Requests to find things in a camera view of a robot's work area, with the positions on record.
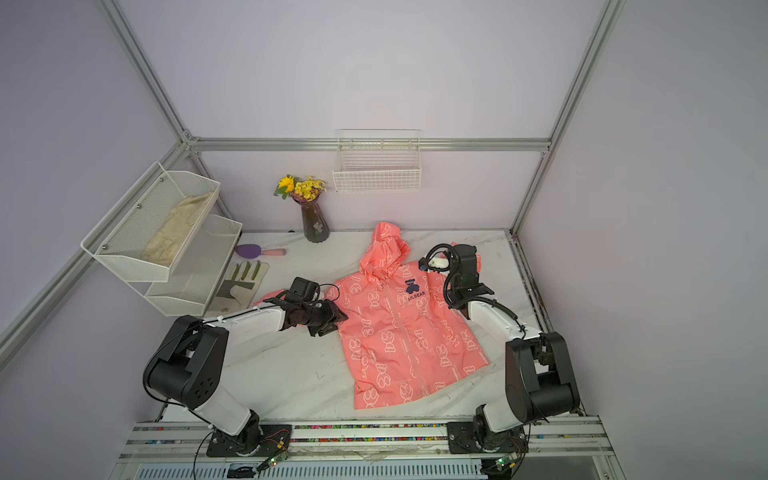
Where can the pink hooded jacket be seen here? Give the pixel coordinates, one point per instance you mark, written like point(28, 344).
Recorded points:
point(401, 342)

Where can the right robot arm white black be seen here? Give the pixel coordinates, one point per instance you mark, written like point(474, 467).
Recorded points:
point(539, 380)

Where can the white mesh lower shelf bin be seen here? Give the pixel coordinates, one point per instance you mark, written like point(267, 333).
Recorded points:
point(196, 277)

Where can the purple pink hairbrush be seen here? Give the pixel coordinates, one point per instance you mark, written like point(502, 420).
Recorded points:
point(254, 251)

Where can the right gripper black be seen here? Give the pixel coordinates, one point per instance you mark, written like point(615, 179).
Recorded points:
point(450, 255)

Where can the beige green work glove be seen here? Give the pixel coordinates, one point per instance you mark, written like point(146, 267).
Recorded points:
point(237, 290)

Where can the beige cloth in bin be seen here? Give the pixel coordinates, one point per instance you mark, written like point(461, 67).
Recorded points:
point(167, 242)

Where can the white mesh shelf bin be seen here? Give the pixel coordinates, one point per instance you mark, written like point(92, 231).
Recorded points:
point(196, 277)
point(119, 238)

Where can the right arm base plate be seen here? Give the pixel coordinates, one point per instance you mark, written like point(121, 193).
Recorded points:
point(476, 438)

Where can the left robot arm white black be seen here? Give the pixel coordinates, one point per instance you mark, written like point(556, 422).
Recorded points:
point(186, 368)

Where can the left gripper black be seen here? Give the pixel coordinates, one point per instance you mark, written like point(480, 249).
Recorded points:
point(332, 315)

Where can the yellow flower bouquet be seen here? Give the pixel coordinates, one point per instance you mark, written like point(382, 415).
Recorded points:
point(301, 190)

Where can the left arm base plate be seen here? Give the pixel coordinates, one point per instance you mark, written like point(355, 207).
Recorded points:
point(264, 440)

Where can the white mesh upper shelf bin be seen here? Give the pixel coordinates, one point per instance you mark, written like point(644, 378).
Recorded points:
point(119, 238)

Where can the aluminium rail front frame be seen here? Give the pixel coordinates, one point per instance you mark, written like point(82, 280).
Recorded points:
point(369, 440)

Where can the white wire wall basket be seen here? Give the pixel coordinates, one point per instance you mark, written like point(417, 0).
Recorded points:
point(377, 160)

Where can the dark glass vase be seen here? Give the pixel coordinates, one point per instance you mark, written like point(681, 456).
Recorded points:
point(315, 226)

